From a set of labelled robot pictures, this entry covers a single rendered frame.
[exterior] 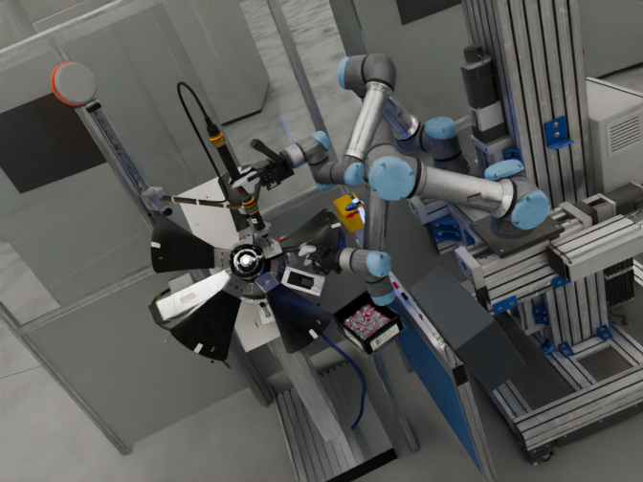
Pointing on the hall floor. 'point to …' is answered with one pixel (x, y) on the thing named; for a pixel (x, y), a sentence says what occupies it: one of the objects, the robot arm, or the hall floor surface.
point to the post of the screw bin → (394, 402)
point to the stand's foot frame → (363, 435)
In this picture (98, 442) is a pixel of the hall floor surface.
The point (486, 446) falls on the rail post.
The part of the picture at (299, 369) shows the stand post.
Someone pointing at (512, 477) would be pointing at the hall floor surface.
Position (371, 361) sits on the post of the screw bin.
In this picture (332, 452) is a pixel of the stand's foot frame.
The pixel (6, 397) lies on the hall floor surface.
